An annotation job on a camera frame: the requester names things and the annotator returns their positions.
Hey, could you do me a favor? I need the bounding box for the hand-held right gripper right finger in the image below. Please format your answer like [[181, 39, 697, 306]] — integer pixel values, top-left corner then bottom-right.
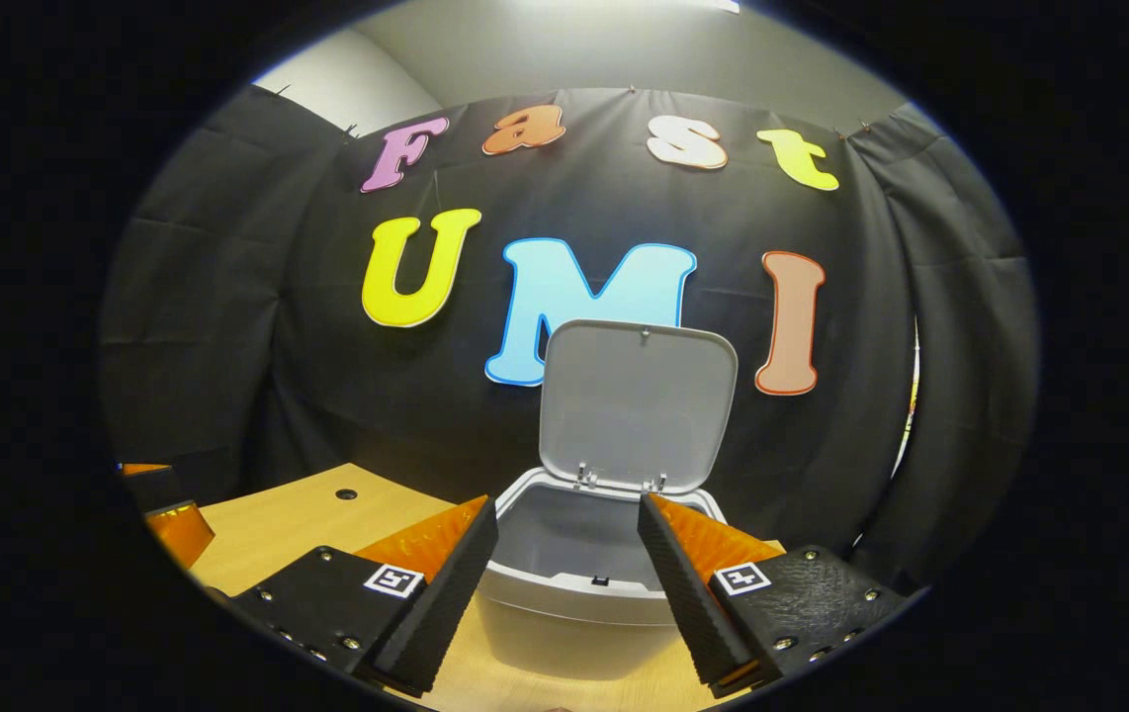
[[637, 492, 912, 699]]

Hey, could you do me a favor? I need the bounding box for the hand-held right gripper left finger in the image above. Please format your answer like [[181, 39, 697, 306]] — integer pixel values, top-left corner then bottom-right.
[[228, 494, 500, 698]]

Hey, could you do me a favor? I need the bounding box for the white desktop garbage bin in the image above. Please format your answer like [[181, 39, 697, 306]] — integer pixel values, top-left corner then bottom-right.
[[474, 318, 738, 683]]

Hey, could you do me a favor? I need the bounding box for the wooden desktop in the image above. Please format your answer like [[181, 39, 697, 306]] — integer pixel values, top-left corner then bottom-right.
[[187, 463, 788, 712]]

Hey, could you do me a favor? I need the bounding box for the black backdrop cloth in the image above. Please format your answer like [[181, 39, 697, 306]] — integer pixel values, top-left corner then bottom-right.
[[98, 84, 1040, 594]]

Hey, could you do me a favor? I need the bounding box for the ceiling light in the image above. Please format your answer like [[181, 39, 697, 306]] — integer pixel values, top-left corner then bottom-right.
[[525, 0, 743, 15]]

